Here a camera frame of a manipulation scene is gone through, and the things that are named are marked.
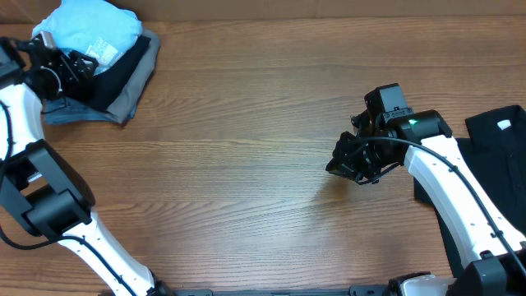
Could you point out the folded grey garment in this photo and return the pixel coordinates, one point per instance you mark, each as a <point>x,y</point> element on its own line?
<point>123,108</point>

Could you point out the light blue printed t-shirt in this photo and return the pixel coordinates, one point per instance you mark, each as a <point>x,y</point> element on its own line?
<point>95,28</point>

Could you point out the folded blue jeans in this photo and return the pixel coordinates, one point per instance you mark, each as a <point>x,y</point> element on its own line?
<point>66,110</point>

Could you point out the folded black garment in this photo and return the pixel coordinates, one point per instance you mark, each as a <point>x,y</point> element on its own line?
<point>109,84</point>

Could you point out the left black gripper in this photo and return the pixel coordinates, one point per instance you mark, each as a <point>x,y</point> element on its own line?
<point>73,80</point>

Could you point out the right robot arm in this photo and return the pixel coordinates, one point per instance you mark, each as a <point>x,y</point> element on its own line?
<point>390,134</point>

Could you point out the black garment at right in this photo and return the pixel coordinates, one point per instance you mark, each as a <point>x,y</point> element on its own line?
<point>495,153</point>

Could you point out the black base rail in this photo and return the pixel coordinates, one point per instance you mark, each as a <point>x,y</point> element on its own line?
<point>354,290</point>

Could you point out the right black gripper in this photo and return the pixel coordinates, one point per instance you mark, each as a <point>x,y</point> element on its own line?
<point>350,155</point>

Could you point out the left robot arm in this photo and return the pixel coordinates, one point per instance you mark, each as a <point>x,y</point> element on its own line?
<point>39,189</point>

